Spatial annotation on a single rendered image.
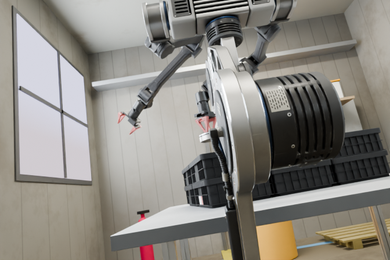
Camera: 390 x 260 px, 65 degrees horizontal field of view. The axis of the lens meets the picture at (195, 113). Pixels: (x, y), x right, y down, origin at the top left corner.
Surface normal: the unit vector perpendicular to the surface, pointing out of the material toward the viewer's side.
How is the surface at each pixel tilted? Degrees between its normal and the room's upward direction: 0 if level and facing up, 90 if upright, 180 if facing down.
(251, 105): 82
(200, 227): 90
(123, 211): 90
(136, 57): 90
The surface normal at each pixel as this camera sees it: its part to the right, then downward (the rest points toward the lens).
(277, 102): -0.05, -0.43
